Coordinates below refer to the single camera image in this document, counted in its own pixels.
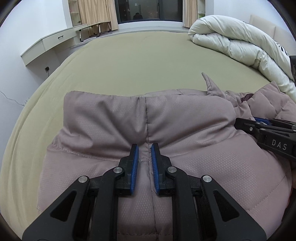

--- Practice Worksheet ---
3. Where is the white power cable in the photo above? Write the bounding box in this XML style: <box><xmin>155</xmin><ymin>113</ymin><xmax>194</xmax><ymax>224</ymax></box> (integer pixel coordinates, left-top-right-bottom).
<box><xmin>0</xmin><ymin>90</ymin><xmax>25</xmax><ymax>107</ymax></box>

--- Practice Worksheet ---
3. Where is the white wall-mounted desk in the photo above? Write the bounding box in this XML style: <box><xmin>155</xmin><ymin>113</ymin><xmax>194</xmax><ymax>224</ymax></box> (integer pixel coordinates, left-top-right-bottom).
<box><xmin>20</xmin><ymin>24</ymin><xmax>88</xmax><ymax>67</ymax></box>

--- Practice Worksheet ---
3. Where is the mauve hooded down coat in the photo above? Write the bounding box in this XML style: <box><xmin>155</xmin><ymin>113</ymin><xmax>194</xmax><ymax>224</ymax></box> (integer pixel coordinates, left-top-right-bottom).
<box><xmin>37</xmin><ymin>72</ymin><xmax>296</xmax><ymax>241</ymax></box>

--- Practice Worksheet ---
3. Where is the white folded duvet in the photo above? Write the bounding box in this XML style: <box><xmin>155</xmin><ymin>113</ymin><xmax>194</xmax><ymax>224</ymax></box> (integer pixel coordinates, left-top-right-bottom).
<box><xmin>188</xmin><ymin>15</ymin><xmax>296</xmax><ymax>102</ymax></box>

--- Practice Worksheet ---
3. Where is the beige curtain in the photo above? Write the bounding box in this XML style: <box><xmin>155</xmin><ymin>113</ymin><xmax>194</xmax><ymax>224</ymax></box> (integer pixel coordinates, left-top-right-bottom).
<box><xmin>183</xmin><ymin>0</ymin><xmax>199</xmax><ymax>28</ymax></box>
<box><xmin>77</xmin><ymin>0</ymin><xmax>119</xmax><ymax>31</ymax></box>

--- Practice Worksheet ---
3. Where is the white wall shelf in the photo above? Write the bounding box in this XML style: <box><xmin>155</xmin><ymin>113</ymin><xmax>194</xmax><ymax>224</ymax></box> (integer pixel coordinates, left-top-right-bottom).
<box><xmin>198</xmin><ymin>0</ymin><xmax>214</xmax><ymax>20</ymax></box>
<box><xmin>68</xmin><ymin>0</ymin><xmax>81</xmax><ymax>27</ymax></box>

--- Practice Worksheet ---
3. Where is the bed with olive sheet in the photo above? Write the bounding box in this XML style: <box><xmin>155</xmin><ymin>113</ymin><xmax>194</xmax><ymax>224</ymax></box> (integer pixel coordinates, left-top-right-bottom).
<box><xmin>0</xmin><ymin>31</ymin><xmax>296</xmax><ymax>232</ymax></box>

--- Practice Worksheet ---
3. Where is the dark window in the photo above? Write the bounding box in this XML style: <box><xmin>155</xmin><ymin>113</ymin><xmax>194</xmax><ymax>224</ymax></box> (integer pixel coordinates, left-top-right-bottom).
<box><xmin>115</xmin><ymin>0</ymin><xmax>184</xmax><ymax>24</ymax></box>

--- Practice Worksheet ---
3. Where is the small folding table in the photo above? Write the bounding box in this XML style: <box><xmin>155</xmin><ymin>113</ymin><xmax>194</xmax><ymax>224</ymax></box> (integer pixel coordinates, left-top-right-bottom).
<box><xmin>76</xmin><ymin>22</ymin><xmax>112</xmax><ymax>43</ymax></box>

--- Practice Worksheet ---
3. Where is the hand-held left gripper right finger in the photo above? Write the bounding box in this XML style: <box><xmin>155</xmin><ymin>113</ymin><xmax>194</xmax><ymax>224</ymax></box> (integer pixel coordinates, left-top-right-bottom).
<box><xmin>151</xmin><ymin>143</ymin><xmax>267</xmax><ymax>241</ymax></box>

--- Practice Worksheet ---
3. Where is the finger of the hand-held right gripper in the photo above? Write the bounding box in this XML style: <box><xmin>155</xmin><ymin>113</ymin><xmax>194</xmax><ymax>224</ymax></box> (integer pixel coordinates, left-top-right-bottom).
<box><xmin>234</xmin><ymin>117</ymin><xmax>263</xmax><ymax>139</ymax></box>
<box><xmin>254</xmin><ymin>118</ymin><xmax>296</xmax><ymax>128</ymax></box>

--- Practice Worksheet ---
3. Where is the beige padded headboard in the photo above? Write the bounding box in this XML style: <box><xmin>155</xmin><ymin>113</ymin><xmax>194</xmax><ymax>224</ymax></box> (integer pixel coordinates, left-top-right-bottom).
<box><xmin>249</xmin><ymin>14</ymin><xmax>292</xmax><ymax>45</ymax></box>

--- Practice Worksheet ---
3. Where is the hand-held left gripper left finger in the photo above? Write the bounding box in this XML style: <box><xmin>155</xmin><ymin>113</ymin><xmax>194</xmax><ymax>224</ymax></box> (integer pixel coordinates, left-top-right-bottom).
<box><xmin>23</xmin><ymin>144</ymin><xmax>139</xmax><ymax>241</ymax></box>

